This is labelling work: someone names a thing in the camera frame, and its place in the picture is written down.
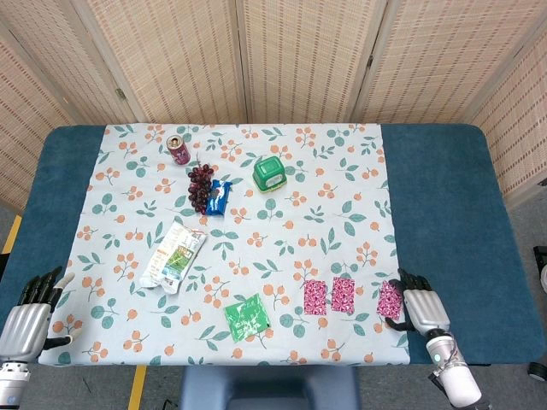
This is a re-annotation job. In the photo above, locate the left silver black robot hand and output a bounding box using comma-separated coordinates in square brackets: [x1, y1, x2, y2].
[0, 266, 85, 364]

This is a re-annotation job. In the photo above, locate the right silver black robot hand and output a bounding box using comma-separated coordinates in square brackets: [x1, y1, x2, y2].
[385, 267, 452, 341]

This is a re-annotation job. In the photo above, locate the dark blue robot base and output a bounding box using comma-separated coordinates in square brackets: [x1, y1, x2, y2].
[178, 365, 362, 410]

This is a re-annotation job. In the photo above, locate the black white equipment piece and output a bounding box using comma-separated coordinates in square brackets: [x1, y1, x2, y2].
[532, 245, 547, 296]

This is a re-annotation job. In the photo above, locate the white snack bag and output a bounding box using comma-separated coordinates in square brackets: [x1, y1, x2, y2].
[139, 220, 208, 296]

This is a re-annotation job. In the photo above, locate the green tea packet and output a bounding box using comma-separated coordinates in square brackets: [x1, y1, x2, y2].
[224, 292, 274, 343]

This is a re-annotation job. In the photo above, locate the floral print tablecloth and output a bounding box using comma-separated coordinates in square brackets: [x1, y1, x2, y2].
[38, 122, 411, 367]

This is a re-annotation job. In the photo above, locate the woven bamboo screen panel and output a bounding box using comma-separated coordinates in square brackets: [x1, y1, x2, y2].
[70, 0, 250, 125]
[469, 29, 547, 208]
[0, 0, 149, 126]
[0, 25, 82, 214]
[350, 0, 547, 126]
[235, 0, 392, 125]

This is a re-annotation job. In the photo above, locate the green box with yellow base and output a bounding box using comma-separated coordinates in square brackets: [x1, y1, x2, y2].
[250, 155, 288, 194]

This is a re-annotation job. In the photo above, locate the dark red grape bunch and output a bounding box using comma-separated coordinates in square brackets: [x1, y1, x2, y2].
[186, 163, 215, 214]

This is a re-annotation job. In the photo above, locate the blue cookie pack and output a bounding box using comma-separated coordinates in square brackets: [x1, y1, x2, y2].
[205, 179, 234, 218]

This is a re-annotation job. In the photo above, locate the red soda can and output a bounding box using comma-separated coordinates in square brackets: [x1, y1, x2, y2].
[165, 134, 191, 166]

